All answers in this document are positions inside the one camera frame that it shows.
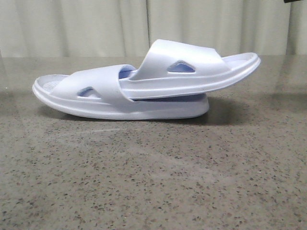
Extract light blue slipper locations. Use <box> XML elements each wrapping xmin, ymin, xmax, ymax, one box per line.
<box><xmin>32</xmin><ymin>64</ymin><xmax>209</xmax><ymax>120</ymax></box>
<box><xmin>119</xmin><ymin>39</ymin><xmax>260</xmax><ymax>99</ymax></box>

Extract white curtain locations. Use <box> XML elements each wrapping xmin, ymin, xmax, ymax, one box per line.
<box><xmin>0</xmin><ymin>0</ymin><xmax>307</xmax><ymax>58</ymax></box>

